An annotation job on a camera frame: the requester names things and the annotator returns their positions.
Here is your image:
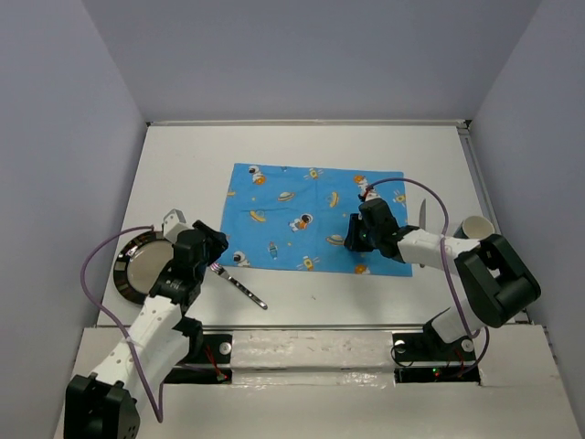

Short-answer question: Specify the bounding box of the steel fork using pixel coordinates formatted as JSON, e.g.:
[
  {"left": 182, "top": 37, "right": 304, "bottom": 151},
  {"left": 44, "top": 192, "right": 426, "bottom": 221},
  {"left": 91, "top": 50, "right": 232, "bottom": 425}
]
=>
[{"left": 209, "top": 262, "right": 268, "bottom": 310}]

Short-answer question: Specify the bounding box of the teal mug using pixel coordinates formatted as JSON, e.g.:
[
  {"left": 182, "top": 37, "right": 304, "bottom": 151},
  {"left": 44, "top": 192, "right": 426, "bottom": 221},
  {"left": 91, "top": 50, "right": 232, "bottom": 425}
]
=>
[{"left": 452, "top": 216, "right": 495, "bottom": 240}]

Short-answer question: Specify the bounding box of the blue space-print cloth placemat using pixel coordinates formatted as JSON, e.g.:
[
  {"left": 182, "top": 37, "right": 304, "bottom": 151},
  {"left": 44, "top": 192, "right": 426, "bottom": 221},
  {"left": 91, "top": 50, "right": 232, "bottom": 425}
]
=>
[{"left": 219, "top": 163, "right": 412, "bottom": 277}]

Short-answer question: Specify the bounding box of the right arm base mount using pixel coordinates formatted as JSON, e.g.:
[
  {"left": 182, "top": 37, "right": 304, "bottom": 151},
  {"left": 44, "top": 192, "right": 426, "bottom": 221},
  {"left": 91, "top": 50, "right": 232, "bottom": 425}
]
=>
[{"left": 389, "top": 332, "right": 481, "bottom": 384}]

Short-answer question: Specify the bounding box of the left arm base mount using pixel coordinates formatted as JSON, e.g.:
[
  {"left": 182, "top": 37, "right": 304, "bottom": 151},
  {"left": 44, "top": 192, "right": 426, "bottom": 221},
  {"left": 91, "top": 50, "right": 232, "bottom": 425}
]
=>
[{"left": 164, "top": 332, "right": 233, "bottom": 385}]

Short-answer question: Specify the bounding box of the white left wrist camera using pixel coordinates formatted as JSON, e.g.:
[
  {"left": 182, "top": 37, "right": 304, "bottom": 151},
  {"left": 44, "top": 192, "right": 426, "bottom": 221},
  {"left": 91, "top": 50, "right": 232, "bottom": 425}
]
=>
[{"left": 162, "top": 209, "right": 189, "bottom": 244}]

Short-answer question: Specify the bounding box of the steel knife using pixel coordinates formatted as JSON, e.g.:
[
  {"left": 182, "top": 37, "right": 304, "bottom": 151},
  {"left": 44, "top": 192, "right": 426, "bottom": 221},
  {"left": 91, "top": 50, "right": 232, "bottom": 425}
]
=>
[{"left": 418, "top": 198, "right": 429, "bottom": 270}]

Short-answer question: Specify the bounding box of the black rimmed dinner plate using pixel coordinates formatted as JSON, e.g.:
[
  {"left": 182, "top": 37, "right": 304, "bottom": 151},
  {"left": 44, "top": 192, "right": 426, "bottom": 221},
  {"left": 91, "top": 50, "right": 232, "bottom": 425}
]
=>
[{"left": 112, "top": 230, "right": 173, "bottom": 305}]

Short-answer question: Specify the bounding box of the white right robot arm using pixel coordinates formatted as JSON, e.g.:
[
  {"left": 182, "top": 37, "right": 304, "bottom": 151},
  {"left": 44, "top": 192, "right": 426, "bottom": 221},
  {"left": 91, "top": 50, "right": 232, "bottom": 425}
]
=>
[{"left": 345, "top": 198, "right": 541, "bottom": 359}]

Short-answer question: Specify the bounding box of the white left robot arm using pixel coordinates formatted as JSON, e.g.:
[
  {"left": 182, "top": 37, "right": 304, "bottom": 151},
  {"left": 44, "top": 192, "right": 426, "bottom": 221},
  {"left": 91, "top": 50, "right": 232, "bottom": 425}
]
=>
[{"left": 63, "top": 217, "right": 229, "bottom": 438}]

